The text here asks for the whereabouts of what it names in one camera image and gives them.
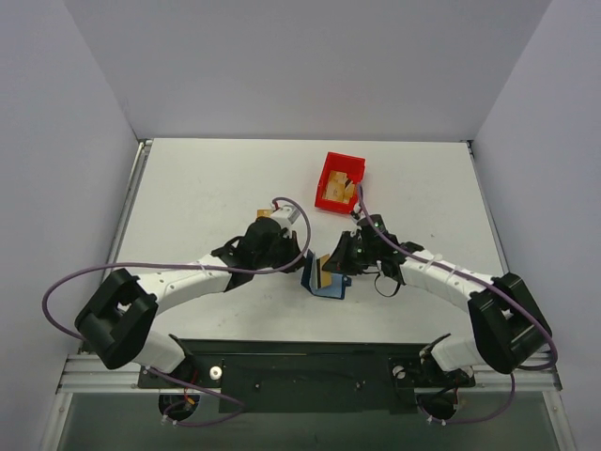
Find blue leather card holder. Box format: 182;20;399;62
300;250;352;300

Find gold card magnetic stripe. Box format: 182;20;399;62
312;254;332;290

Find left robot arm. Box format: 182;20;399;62
74;217;304;387

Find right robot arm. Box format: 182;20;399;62
324;214;552;384

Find gold cards in bin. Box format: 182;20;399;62
322;171;356;204

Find red plastic bin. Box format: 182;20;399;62
315;152;366;214

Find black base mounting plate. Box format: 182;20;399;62
135;336;478;415

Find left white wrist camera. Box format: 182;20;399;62
270;204;301;230

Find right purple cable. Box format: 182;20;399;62
354;183;559;427

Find purple cable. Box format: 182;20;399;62
354;183;559;427
41;195;315;428

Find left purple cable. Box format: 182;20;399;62
41;195;315;428

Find aluminium frame rail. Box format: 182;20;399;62
56;354;140;394

